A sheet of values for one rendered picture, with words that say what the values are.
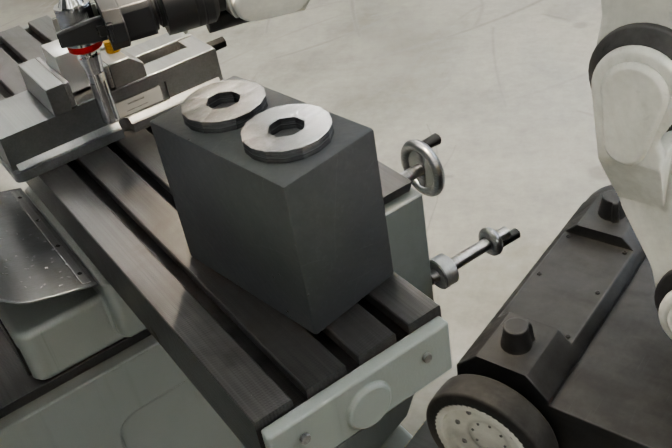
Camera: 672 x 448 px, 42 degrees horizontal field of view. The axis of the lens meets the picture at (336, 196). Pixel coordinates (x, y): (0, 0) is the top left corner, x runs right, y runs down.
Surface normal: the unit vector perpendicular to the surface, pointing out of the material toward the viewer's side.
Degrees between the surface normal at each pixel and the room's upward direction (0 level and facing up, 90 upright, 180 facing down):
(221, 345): 0
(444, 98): 0
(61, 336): 90
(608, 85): 90
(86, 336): 90
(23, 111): 0
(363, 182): 90
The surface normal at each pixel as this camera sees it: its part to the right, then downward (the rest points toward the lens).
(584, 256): -0.14, -0.81
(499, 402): 0.00, -0.72
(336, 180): 0.70, 0.33
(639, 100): -0.59, 0.53
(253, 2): 0.39, 0.72
